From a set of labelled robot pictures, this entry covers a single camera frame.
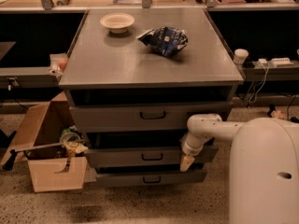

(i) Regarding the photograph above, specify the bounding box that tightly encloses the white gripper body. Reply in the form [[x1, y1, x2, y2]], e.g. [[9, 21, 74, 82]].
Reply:
[[180, 133, 208, 156]]

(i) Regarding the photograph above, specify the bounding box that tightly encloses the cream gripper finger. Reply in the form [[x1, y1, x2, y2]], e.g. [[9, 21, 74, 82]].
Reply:
[[180, 155, 194, 172]]

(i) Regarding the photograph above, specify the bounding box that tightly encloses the grey drawer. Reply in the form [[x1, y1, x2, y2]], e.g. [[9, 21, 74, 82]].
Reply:
[[83, 144, 220, 168], [96, 169, 207, 188], [70, 102, 233, 133]]

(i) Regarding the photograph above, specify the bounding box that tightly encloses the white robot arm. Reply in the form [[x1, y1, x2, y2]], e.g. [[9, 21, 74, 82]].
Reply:
[[180, 113, 244, 172]]

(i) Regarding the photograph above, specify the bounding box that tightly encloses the grey bottom drawer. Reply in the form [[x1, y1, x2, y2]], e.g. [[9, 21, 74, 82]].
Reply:
[[96, 169, 207, 188]]

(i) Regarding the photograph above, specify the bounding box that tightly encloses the grey top drawer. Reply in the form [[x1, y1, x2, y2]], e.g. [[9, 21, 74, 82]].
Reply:
[[70, 102, 233, 133]]

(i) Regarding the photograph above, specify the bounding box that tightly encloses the grey drawer cabinet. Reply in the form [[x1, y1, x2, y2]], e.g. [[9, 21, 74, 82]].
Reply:
[[59, 7, 243, 177]]

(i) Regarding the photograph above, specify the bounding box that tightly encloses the white cup on shelf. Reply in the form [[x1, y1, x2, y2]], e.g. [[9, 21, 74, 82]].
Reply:
[[233, 49, 249, 65]]

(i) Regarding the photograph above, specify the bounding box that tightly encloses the blue chip bag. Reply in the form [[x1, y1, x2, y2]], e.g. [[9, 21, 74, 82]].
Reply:
[[136, 26, 189, 58]]

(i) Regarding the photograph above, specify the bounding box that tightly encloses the white power adapter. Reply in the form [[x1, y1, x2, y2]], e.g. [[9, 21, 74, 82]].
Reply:
[[258, 59, 268, 67]]

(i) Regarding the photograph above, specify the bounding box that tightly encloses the white power strip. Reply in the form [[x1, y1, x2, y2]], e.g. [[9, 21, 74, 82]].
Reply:
[[270, 58, 293, 67]]

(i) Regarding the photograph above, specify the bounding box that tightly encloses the cardboard box with trash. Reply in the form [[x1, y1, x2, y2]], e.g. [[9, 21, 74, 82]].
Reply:
[[1, 92, 87, 192]]

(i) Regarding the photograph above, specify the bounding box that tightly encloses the white paper bowl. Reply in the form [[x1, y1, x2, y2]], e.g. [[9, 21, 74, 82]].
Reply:
[[100, 13, 135, 34]]

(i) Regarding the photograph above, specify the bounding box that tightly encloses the clear container with orange ball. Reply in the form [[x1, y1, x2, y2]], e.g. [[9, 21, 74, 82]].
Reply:
[[47, 53, 68, 77]]

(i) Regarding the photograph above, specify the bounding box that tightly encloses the grabber reacher tool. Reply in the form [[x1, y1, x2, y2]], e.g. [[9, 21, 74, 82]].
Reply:
[[2, 139, 88, 173]]

